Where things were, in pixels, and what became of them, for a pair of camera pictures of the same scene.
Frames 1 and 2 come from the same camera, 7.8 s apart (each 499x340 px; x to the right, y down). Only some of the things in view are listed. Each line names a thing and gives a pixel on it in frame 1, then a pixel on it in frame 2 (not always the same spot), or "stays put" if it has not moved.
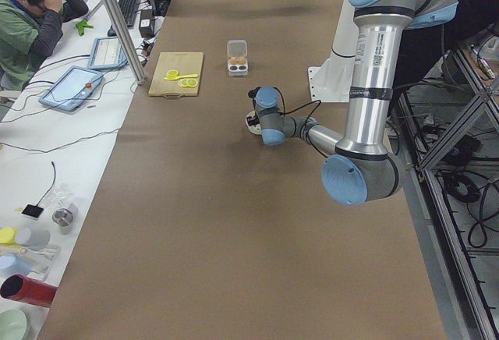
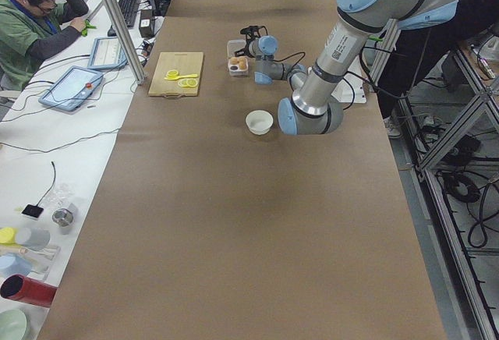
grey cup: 37,240 stays put
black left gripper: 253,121 → 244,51
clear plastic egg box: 237,54 stays put
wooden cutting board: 185,63 stays put
